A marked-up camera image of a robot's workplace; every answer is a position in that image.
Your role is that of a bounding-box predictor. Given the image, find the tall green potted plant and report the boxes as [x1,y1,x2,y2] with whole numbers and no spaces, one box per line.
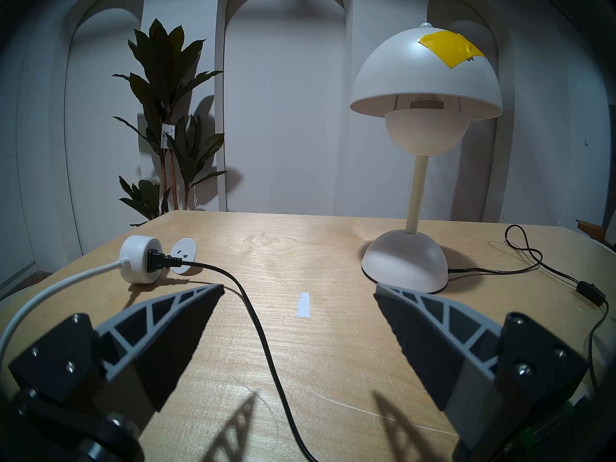
[112,18,228,227]

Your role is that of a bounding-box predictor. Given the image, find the white round power socket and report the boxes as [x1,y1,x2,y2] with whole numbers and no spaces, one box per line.
[119,235,163,284]

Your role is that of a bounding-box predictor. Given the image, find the wooden white cushioned chair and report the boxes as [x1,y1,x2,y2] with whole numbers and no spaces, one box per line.
[576,219,616,251]

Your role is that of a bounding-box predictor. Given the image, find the yellow tape patch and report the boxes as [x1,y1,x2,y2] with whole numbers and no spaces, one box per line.
[418,30,486,69]

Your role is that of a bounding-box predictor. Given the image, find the grey black left gripper left finger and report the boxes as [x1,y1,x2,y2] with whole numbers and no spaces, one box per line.
[9,283,225,429]

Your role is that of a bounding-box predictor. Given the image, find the white mushroom table lamp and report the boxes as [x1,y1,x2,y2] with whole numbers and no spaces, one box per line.
[350,23,503,295]

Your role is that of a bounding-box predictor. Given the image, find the white round socket disc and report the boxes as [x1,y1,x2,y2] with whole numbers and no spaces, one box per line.
[171,238,197,275]

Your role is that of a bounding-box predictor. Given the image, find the black lamp power cable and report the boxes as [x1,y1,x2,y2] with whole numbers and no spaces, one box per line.
[147,224,610,462]

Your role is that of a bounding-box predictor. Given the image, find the grey black left gripper right finger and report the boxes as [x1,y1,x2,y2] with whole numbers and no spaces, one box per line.
[374,283,589,456]

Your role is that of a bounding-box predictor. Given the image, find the black inline cable switch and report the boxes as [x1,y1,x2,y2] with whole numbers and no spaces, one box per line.
[577,281,606,307]

